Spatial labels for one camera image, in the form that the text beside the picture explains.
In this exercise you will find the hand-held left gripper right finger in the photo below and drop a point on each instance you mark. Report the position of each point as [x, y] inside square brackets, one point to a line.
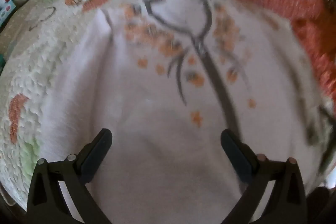
[237, 158]

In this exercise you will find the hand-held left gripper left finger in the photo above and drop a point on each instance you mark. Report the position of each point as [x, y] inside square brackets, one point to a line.
[92, 161]

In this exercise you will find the white floral garment grey band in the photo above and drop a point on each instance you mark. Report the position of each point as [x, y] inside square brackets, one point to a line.
[147, 108]

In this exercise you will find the quilted cream bedspread orange patches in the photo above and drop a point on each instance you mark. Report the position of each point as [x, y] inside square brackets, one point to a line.
[36, 61]

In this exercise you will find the long box with coloured dots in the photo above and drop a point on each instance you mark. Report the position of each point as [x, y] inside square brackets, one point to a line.
[6, 12]

